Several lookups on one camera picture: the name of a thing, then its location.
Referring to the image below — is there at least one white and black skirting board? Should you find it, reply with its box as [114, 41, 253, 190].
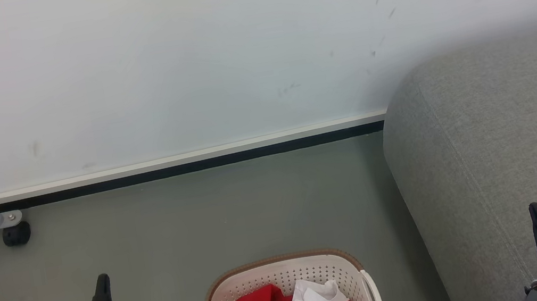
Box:
[0, 109, 393, 211]

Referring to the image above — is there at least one grey fabric sofa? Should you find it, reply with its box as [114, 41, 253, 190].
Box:
[368, 26, 537, 301]

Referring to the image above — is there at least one black caster wheel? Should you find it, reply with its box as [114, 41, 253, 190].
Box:
[0, 220, 34, 248]

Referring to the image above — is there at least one cream perforated laundry basket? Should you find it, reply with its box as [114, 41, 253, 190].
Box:
[190, 239, 384, 301]

